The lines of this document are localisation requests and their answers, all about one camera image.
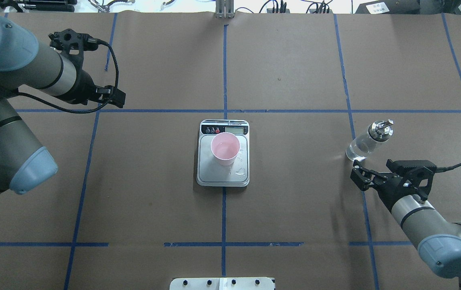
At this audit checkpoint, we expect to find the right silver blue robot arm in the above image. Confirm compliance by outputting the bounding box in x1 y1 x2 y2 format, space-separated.
350 159 461 289

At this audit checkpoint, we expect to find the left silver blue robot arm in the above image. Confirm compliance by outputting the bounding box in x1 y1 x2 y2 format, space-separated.
0 16 126 195

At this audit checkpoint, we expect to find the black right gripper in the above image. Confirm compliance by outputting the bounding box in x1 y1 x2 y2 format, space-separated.
350 159 437 210

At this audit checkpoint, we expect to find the pink paper cup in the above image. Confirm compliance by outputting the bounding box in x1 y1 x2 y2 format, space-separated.
210 132 241 166

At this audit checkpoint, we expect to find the aluminium frame post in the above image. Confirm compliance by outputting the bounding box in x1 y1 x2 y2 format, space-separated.
214 0 235 19

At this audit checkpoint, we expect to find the glass sauce bottle metal spout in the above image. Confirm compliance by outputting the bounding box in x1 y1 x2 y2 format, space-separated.
345 119 394 162

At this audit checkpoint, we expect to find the digital kitchen scale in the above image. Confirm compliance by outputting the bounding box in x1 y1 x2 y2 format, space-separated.
197 119 250 187

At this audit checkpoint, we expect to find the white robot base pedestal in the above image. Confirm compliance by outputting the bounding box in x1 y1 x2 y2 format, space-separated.
169 277 276 290

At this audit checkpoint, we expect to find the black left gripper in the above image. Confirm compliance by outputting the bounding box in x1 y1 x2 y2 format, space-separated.
48 28 126 110

